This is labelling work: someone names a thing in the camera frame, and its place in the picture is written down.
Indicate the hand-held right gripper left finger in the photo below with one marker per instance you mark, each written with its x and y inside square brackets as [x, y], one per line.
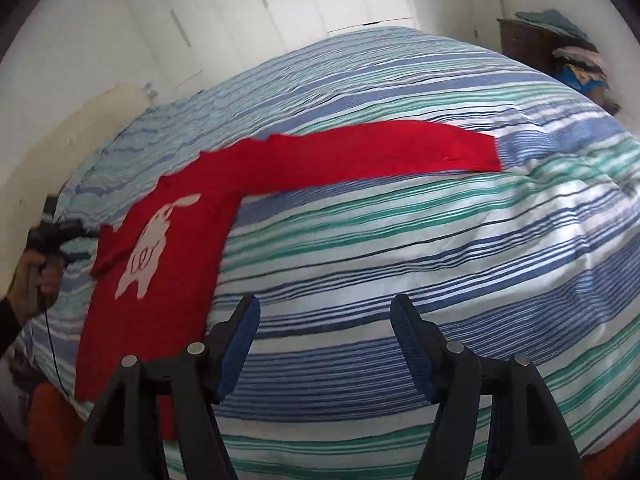
[240, 345]

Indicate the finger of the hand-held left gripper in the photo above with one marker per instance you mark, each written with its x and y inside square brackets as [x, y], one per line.
[87, 236]

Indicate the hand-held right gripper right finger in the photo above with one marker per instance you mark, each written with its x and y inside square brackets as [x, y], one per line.
[412, 345]

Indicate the red sweater with white figure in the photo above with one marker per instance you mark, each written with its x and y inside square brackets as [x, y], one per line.
[200, 270]

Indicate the person's left forearm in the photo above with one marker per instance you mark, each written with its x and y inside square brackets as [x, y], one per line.
[7, 325]

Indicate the pile of folded clothes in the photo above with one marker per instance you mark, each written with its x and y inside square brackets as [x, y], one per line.
[582, 65]

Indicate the person's left hand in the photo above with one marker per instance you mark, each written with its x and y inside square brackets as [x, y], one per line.
[30, 285]

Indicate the cream padded headboard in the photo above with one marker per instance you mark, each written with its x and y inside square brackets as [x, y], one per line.
[60, 140]

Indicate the striped blue green bed cover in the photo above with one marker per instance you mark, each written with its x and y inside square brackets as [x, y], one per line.
[400, 240]

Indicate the small light blue object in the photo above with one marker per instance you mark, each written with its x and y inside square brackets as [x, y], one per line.
[150, 91]

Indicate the orange cloth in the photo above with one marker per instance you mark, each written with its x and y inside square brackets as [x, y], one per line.
[52, 430]

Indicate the white wardrobe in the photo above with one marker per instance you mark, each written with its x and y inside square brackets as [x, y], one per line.
[250, 10]

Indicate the dark wooden dresser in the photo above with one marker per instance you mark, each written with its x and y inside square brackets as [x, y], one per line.
[525, 42]

